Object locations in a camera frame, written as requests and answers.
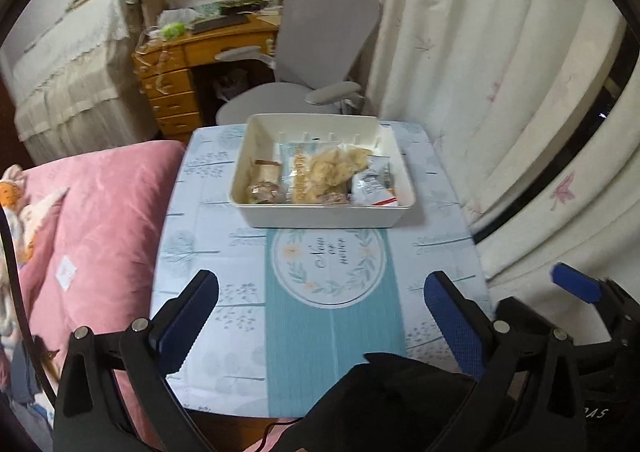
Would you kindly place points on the yellow mountain snack packet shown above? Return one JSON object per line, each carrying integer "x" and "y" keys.
{"x": 302, "y": 189}

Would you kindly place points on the lace covered cabinet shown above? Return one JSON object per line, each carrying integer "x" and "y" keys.
{"x": 75, "y": 90}

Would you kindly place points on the light blue snack packet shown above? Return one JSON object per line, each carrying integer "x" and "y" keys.
{"x": 288, "y": 152}

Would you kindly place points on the leaf pattern tablecloth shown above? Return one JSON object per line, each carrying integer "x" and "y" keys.
{"x": 297, "y": 309}

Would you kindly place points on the wooden desk with drawers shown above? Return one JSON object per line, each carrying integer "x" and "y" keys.
{"x": 165, "y": 71}

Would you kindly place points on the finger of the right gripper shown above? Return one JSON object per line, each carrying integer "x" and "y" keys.
{"x": 617, "y": 309}

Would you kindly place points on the pink quilt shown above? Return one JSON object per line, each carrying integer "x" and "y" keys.
{"x": 95, "y": 253}

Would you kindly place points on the green tissue pack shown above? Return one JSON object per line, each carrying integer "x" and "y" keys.
{"x": 172, "y": 31}

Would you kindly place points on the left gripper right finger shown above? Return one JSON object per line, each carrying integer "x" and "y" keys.
{"x": 489, "y": 352}

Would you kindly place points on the white red snack bag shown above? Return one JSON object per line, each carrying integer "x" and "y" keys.
{"x": 373, "y": 186}

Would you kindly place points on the grey office chair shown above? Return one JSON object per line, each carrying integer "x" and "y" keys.
{"x": 318, "y": 44}

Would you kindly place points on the clear bag yellow crackers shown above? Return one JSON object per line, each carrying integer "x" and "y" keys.
{"x": 333, "y": 168}

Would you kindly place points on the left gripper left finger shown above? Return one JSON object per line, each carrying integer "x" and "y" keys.
{"x": 159, "y": 349}

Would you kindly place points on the white floral curtain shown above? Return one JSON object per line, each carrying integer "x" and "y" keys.
{"x": 500, "y": 86}

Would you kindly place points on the brown pastry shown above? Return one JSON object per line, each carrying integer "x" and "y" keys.
{"x": 265, "y": 192}

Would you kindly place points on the white plastic storage bin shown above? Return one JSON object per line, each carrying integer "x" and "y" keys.
{"x": 259, "y": 160}

